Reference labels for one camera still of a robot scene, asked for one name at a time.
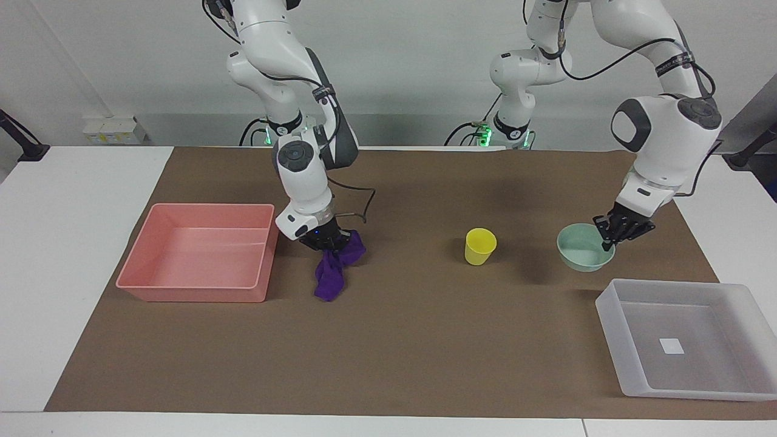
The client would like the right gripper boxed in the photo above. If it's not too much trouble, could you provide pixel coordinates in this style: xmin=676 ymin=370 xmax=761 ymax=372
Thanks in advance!
xmin=299 ymin=218 xmax=353 ymax=252

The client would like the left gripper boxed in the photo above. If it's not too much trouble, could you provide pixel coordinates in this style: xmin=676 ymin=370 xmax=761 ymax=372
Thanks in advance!
xmin=593 ymin=202 xmax=656 ymax=252

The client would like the purple cloth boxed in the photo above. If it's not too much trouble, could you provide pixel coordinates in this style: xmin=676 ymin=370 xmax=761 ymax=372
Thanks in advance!
xmin=314 ymin=229 xmax=367 ymax=302

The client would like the light green bowl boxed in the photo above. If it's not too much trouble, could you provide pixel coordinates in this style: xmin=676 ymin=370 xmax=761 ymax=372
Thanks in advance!
xmin=557 ymin=223 xmax=616 ymax=273

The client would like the translucent white plastic bin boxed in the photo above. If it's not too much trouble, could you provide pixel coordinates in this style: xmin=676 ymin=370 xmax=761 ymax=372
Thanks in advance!
xmin=595 ymin=279 xmax=777 ymax=402

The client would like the pink plastic bin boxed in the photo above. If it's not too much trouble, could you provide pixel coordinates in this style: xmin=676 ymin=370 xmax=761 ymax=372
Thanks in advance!
xmin=115 ymin=203 xmax=280 ymax=303

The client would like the yellow plastic cup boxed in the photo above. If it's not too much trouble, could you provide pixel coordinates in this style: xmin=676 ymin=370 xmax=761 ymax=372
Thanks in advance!
xmin=465 ymin=228 xmax=498 ymax=266

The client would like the black stand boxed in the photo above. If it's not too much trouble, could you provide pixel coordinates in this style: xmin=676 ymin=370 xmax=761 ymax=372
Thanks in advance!
xmin=725 ymin=121 xmax=777 ymax=171
xmin=0 ymin=109 xmax=50 ymax=162

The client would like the black cable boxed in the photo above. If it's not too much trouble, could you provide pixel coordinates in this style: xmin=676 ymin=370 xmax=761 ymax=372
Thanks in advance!
xmin=239 ymin=117 xmax=269 ymax=147
xmin=444 ymin=92 xmax=504 ymax=147
xmin=328 ymin=176 xmax=376 ymax=225
xmin=523 ymin=0 xmax=718 ymax=99
xmin=673 ymin=140 xmax=724 ymax=198

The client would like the white wall socket box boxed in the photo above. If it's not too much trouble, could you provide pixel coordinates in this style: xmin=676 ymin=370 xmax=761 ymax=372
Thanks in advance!
xmin=83 ymin=116 xmax=147 ymax=146

